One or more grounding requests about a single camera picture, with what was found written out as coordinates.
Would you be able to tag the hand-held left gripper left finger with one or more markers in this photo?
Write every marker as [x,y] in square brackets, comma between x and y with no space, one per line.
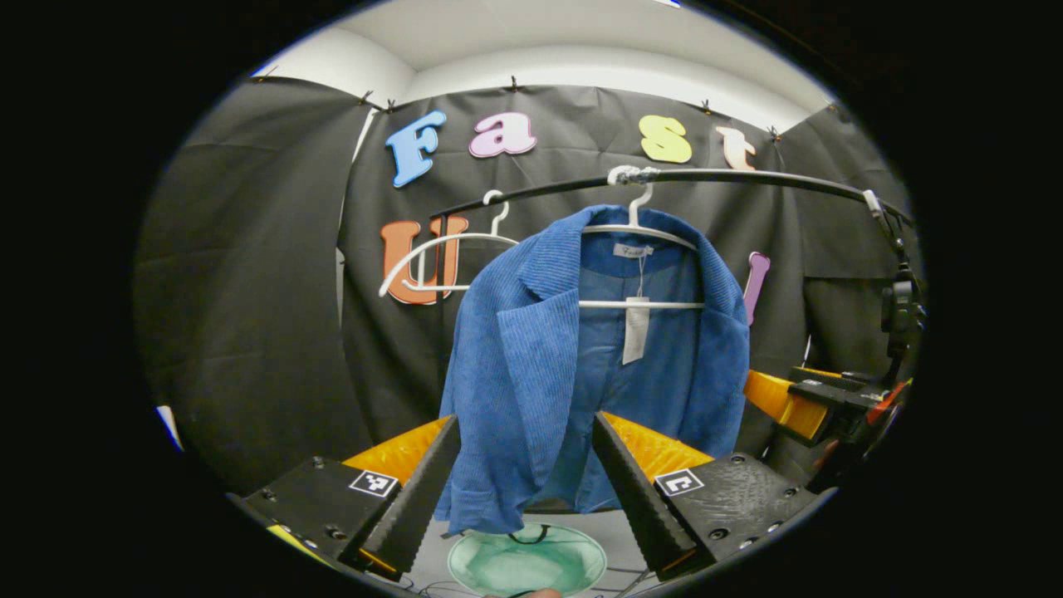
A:
[423,498]

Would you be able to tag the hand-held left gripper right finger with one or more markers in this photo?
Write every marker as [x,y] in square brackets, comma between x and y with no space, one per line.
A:
[635,498]

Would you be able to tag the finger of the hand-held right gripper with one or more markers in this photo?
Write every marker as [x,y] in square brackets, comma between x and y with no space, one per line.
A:
[776,403]

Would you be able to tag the green laundry hamper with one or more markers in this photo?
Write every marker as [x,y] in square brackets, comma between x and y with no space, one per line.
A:
[531,565]

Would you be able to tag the white clothes hanger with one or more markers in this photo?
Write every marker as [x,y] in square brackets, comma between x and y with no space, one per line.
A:
[664,305]
[432,287]

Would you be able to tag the black clothes rack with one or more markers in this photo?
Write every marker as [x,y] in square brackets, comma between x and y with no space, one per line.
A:
[747,175]

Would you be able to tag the black backdrop cloth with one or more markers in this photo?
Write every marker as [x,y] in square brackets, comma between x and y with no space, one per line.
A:
[249,291]

